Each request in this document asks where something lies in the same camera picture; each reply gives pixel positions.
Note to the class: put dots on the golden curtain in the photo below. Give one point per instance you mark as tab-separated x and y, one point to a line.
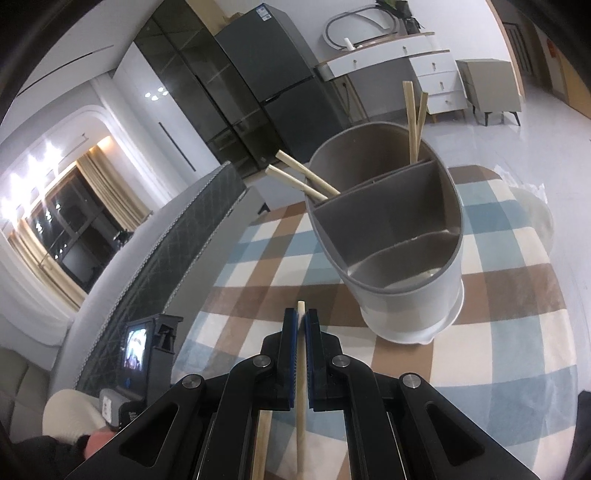
111	184

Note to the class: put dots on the checkered tablecloth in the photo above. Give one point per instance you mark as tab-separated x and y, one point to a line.
485	323

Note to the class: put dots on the grey nightstand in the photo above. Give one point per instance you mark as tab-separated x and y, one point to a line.
489	87

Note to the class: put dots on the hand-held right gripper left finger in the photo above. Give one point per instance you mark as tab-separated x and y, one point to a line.
290	364

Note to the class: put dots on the dark window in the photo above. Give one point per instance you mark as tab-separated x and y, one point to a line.
78	258

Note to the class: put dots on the person's left forearm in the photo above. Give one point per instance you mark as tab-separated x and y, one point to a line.
46	461

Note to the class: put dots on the person's beige trouser leg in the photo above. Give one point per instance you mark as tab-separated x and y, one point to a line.
69	410

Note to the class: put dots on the person's left hand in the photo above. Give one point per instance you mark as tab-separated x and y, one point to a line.
98	443

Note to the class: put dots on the dark grey quilted mattress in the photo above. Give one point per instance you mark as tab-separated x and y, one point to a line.
152	258

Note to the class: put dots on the pale wooden chopstick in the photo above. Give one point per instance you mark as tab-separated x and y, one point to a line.
421	115
307	173
261	443
412	124
301	415
295	184

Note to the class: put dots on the beige tufted upholstery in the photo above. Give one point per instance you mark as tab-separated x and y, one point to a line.
21	392

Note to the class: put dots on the oval vanity mirror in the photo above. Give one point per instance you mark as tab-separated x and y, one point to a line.
330	27

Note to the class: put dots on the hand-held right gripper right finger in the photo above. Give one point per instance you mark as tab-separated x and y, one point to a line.
314	364

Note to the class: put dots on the dark grey refrigerator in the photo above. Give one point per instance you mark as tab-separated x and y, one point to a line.
286	83

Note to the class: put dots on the grey bed frame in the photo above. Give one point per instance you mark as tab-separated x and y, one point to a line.
217	240

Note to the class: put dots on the dark wrapped flower bouquet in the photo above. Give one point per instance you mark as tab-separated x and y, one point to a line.
399	14

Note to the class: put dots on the white vanity desk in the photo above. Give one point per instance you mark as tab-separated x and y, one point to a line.
406	60

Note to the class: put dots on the yellow wooden door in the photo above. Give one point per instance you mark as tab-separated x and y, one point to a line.
572	83

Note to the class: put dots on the white glossy wardrobe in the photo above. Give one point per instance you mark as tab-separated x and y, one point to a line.
152	115

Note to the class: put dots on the grey white utensil holder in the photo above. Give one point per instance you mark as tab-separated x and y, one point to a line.
397	221

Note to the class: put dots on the dark glass cabinet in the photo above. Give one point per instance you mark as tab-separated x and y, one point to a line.
194	69

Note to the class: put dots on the small white cylinder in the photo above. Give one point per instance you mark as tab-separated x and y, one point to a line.
347	43

